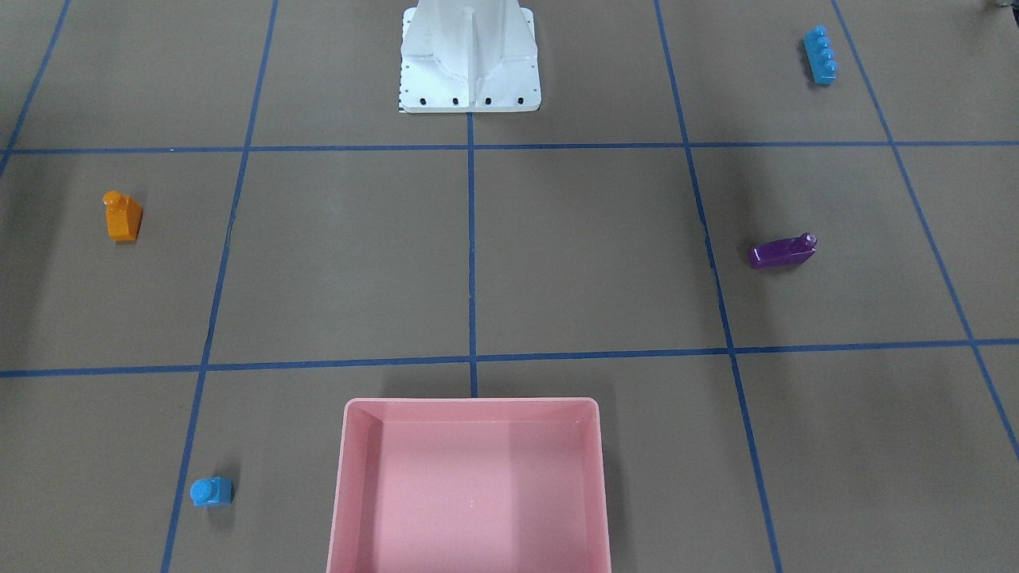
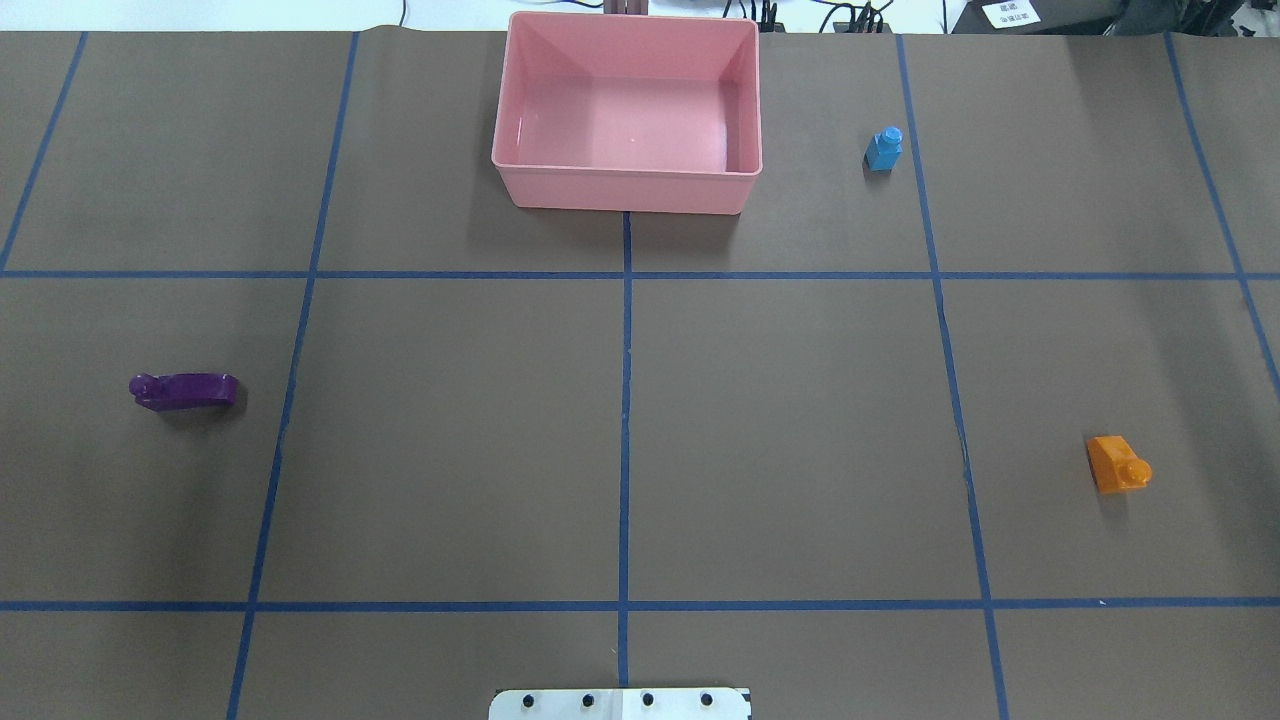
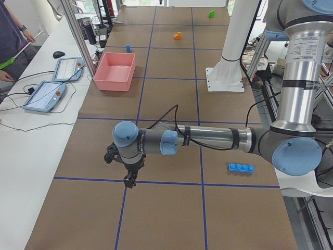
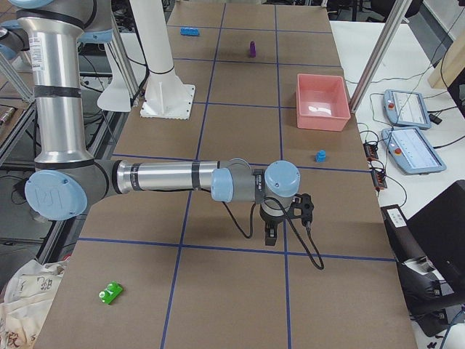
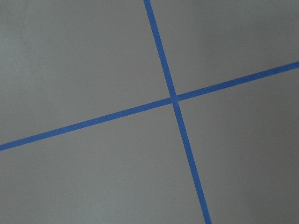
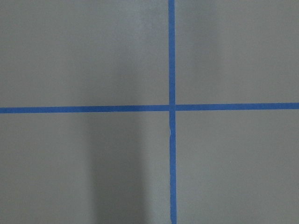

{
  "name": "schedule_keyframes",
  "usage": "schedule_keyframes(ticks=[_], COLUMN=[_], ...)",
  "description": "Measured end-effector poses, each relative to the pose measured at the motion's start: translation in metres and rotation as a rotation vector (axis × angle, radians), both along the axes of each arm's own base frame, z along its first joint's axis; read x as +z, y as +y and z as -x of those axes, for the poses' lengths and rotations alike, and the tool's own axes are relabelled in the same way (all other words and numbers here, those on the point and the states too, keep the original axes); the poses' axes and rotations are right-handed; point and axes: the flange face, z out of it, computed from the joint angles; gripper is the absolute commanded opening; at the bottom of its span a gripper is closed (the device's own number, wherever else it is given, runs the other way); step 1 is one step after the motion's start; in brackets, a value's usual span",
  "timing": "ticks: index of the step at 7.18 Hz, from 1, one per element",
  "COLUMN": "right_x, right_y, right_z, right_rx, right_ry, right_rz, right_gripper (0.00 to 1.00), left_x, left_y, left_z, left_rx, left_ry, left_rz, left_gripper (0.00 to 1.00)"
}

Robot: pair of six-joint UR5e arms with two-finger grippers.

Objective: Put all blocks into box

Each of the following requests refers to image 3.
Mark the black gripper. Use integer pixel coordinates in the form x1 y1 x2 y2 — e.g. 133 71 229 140
104 142 145 188

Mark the long blue four-stud block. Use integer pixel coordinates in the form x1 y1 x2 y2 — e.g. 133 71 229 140
228 163 254 173

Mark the orange sloped block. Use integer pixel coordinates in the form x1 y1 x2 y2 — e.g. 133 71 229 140
173 32 182 40

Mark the green block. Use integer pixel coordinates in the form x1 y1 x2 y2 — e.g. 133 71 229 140
209 10 215 18

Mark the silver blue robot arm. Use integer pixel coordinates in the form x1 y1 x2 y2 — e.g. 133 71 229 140
104 1 332 188

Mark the pink plastic box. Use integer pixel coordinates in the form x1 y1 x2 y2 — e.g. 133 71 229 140
93 52 136 92

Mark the near teach pendant tablet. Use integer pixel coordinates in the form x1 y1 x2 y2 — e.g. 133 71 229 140
22 81 67 113

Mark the teach pendant tablet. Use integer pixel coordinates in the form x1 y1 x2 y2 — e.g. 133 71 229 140
22 81 67 113
52 57 85 82

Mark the far teach pendant tablet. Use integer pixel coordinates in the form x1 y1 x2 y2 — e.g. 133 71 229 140
52 57 85 82

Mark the black computer mouse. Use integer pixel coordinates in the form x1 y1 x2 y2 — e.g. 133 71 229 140
53 51 65 59

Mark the person in purple shirt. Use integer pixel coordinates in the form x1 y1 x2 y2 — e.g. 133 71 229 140
1 1 37 91

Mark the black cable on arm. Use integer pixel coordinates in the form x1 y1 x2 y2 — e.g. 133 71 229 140
148 104 237 151

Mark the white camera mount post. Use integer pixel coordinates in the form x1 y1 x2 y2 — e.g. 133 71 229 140
206 0 261 92

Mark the green handled stick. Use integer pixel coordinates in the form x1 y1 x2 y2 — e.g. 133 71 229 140
1 26 37 74

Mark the aluminium frame post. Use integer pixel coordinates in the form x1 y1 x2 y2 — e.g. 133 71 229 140
60 0 96 78

